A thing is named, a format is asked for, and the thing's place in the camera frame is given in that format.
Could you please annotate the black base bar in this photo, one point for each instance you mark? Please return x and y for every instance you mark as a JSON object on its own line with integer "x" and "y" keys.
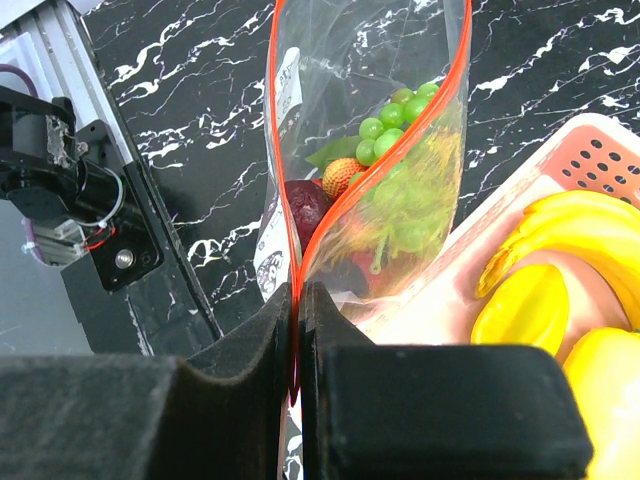
{"x": 133, "y": 293}

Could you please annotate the pink plastic basket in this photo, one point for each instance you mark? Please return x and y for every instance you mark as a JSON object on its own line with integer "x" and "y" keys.
{"x": 590, "y": 152}

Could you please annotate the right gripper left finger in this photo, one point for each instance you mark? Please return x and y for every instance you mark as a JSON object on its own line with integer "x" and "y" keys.
{"x": 217, "y": 415}

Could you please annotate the yellow starfruit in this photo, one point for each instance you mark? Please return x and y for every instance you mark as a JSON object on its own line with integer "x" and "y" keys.
{"x": 531, "y": 307}

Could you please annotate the aluminium frame rail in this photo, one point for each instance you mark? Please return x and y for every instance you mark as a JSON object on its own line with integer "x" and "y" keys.
{"x": 49, "y": 41}

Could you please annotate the yellow banana bunch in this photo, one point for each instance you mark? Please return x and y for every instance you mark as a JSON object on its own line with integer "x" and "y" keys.
{"x": 600, "y": 230}

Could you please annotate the dark red plum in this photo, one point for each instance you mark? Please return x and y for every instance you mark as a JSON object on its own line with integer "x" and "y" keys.
{"x": 308, "y": 203}

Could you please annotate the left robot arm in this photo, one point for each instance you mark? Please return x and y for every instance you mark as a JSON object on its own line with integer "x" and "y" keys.
{"x": 57, "y": 177}

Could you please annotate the red strawberry bunch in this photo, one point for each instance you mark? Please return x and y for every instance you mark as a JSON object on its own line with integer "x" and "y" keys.
{"x": 341, "y": 252}

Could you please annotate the yellow mango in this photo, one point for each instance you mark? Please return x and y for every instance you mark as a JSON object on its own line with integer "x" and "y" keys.
{"x": 603, "y": 372}

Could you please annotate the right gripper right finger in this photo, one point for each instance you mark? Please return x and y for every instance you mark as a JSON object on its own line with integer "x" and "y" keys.
{"x": 430, "y": 412}

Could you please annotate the green grape bunch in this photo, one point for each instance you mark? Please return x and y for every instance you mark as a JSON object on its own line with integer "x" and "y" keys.
{"x": 409, "y": 211}

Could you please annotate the clear zip bag orange zipper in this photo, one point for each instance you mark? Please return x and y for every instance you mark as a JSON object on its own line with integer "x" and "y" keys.
{"x": 332, "y": 66}

